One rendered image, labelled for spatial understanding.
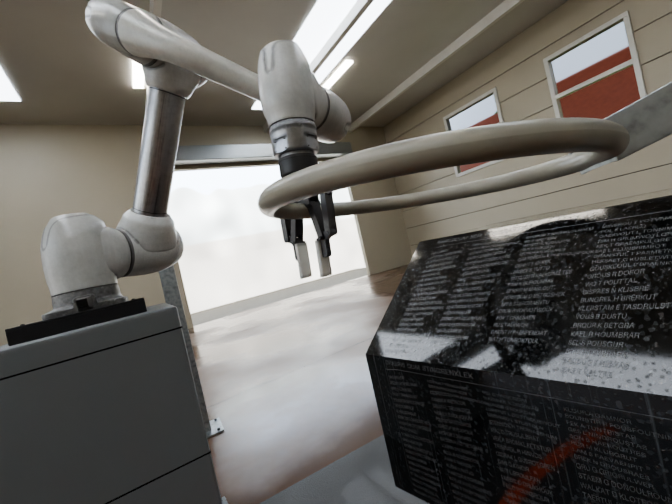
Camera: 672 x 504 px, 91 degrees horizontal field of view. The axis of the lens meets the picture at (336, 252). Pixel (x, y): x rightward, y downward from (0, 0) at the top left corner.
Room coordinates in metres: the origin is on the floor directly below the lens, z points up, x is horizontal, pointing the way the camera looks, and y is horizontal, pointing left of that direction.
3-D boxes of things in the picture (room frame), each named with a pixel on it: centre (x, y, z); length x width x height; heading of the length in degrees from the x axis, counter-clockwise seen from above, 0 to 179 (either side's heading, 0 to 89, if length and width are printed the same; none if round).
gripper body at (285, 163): (0.64, 0.04, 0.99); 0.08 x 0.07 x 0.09; 54
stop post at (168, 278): (1.89, 0.96, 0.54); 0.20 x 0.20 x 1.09; 27
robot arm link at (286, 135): (0.64, 0.03, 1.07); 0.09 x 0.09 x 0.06
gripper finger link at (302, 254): (0.66, 0.07, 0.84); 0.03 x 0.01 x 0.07; 144
